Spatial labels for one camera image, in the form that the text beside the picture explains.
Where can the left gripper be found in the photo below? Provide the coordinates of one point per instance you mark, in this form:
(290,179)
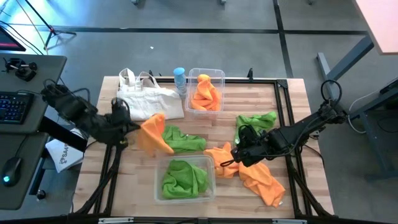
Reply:
(118,132)

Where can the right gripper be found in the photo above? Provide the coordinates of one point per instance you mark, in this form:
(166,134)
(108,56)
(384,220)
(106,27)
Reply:
(255,149)

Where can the orange microfiber towel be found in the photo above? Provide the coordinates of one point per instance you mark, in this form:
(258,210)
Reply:
(152,133)
(217,158)
(205,96)
(261,183)

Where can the green microfiber towel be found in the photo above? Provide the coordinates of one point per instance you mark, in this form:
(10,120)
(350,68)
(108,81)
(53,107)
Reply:
(183,143)
(258,121)
(183,182)

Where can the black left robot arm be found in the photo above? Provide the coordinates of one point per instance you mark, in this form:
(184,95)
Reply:
(77,112)

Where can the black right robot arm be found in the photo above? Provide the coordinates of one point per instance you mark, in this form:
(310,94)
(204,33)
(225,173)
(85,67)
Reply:
(298,132)

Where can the white canvas tote bag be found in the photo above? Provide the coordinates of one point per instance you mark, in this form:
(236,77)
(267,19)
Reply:
(149,102)

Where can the clear bottle blue cap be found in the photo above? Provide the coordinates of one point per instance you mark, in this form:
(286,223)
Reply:
(179,74)

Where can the clear plastic bin with label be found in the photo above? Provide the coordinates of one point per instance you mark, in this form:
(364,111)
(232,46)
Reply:
(218,77)

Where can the dark grey computer desk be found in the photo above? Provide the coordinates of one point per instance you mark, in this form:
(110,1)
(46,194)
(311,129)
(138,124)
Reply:
(46,71)

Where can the black round knob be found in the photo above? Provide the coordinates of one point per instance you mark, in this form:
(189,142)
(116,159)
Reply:
(41,194)

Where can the black keyboard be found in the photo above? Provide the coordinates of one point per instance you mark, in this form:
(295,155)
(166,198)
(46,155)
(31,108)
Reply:
(15,107)

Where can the black clamp tool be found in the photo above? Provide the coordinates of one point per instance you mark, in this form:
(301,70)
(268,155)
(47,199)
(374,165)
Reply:
(23,73)

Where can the black computer mouse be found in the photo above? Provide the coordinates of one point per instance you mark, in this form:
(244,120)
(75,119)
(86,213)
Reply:
(12,171)

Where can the desk with blue-grey legs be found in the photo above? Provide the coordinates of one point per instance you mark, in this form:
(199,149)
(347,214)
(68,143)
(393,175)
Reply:
(376,146)

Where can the black tripod stand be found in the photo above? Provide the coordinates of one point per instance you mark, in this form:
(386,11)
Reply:
(40,15)

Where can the computer monitor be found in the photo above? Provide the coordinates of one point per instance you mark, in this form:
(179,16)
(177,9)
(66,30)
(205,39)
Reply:
(9,42)

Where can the table with blue-grey legs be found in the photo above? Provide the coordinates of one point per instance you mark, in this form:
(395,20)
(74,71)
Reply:
(379,21)

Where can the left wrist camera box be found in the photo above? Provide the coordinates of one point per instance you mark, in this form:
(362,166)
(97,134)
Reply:
(121,109)

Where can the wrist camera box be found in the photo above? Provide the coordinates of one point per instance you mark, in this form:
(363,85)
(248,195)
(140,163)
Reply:
(248,132)
(121,109)

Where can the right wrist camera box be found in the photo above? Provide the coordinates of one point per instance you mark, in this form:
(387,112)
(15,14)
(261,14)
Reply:
(248,132)

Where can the silver metal bracket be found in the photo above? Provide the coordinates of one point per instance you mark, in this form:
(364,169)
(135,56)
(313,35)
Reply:
(289,221)
(115,220)

